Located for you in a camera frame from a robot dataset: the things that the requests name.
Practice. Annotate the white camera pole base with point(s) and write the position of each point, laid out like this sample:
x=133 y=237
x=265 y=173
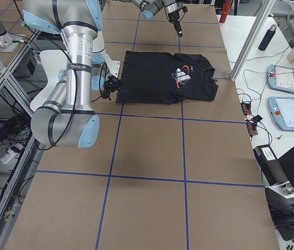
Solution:
x=54 y=60

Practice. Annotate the aluminium frame post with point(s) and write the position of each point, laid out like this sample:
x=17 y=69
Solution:
x=254 y=32

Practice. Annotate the black power adapter box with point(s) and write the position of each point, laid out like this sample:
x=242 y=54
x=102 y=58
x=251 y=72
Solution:
x=271 y=170

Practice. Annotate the blue teach pendant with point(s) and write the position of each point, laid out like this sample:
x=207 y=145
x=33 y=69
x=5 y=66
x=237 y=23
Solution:
x=282 y=111
x=281 y=78

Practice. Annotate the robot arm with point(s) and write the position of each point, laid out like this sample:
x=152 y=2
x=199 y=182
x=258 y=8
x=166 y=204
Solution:
x=171 y=8
x=67 y=118

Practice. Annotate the far blue teach pendant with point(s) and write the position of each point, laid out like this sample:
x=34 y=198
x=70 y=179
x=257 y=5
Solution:
x=281 y=78

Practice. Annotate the black t-shirt with logo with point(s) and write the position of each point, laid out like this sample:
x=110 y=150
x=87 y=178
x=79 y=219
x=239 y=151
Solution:
x=164 y=78

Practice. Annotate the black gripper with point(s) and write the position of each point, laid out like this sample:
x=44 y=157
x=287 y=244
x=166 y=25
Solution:
x=107 y=91
x=173 y=17

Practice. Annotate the white power strip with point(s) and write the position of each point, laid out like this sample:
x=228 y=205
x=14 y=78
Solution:
x=11 y=153

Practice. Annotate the near blue teach pendant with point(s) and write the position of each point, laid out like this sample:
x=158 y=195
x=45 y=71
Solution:
x=282 y=111

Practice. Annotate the black bottle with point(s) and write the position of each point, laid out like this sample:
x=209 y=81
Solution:
x=267 y=37

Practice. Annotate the red bottle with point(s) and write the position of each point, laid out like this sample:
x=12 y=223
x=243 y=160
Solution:
x=225 y=11

